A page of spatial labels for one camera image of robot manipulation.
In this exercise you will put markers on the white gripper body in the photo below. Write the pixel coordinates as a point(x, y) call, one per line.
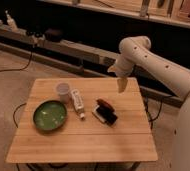
point(122, 67)

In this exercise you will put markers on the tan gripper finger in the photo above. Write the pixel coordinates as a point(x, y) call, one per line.
point(122, 83)

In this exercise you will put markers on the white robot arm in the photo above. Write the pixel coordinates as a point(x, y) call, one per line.
point(136, 51)

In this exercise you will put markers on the white ceramic cup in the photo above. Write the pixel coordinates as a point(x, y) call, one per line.
point(63, 90)

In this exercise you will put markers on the white tube bottle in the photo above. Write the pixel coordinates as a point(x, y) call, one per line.
point(78, 103)

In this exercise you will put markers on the black box on ledge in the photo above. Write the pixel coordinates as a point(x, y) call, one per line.
point(53, 35)

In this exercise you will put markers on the green round plate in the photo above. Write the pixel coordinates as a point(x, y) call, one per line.
point(50, 115)

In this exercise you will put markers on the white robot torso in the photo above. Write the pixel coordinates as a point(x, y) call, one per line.
point(181, 150)

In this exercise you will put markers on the white spray bottle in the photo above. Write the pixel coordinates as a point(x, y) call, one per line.
point(11, 22)

